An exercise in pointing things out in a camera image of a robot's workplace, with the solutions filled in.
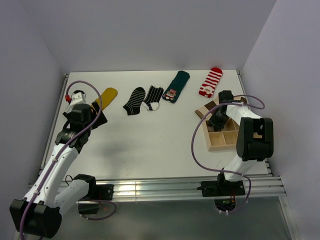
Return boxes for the cream and brown sock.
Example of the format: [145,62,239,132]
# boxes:
[194,96,247,119]

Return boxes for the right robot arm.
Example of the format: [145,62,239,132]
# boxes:
[208,90,274,195]

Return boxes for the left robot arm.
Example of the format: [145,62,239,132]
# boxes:
[9,100,107,239]

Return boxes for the wooden compartment tray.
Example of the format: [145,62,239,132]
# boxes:
[201,119,239,152]

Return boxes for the mustard yellow sock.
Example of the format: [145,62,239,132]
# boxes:
[90,87,118,115]

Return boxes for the red white striped santa sock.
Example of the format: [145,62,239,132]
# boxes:
[198,67,223,98]

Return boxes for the black horizontal-striped ankle sock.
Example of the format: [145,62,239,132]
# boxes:
[122,87,146,116]

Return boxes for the black vertical-striped ankle sock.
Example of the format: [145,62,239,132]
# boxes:
[142,85,164,111]

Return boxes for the dark green reindeer sock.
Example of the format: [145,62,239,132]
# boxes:
[162,70,190,104]

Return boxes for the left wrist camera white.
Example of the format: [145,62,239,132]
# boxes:
[65,91,87,108]

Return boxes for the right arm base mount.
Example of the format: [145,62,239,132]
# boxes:
[196,180,246,214]

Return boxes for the aluminium table frame rail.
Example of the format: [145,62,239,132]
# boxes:
[96,174,286,203]

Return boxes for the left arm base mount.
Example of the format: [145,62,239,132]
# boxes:
[78,184,114,216]

